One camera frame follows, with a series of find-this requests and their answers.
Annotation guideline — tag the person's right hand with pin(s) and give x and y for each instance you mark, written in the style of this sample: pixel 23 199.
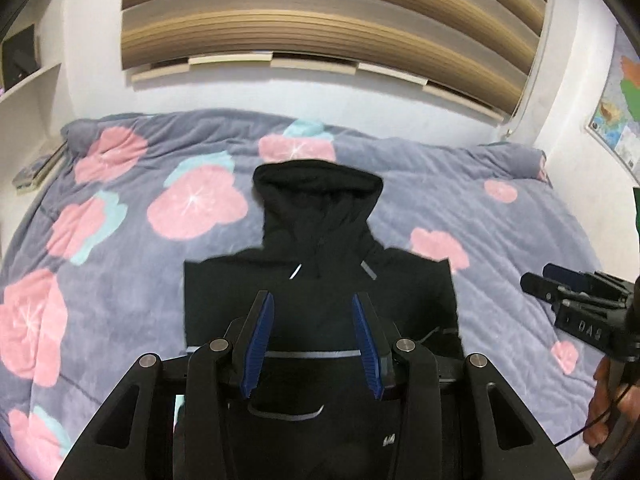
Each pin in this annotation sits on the person's right hand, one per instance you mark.
pixel 600 400

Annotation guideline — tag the wall map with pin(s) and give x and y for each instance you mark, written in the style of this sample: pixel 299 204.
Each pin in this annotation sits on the wall map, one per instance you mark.
pixel 620 110

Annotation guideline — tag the black hoodie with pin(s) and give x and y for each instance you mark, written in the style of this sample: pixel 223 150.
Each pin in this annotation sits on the black hoodie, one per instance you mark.
pixel 320 220

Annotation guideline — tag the grey floral blanket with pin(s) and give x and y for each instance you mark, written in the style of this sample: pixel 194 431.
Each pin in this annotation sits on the grey floral blanket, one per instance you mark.
pixel 125 260

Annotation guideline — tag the white wall shelf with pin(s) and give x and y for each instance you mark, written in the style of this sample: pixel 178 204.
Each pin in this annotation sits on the white wall shelf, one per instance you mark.
pixel 30 110

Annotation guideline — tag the black box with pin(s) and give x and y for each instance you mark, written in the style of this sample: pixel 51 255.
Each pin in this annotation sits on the black box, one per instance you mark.
pixel 20 57

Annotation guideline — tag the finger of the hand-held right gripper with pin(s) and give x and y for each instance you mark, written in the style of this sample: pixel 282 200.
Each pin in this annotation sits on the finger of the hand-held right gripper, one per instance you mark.
pixel 562 275
pixel 540 287

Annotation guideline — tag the white blind wand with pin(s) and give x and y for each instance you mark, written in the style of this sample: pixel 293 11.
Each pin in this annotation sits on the white blind wand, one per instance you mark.
pixel 530 80

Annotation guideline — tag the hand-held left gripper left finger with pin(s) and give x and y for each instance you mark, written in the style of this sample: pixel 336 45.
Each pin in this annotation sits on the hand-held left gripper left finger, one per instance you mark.
pixel 261 330

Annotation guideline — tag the brown striped window blinds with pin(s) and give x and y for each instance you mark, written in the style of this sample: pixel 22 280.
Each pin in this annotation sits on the brown striped window blinds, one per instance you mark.
pixel 325 10

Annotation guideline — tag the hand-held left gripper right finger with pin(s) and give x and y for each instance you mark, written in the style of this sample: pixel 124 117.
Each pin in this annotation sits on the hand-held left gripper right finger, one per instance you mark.
pixel 365 335

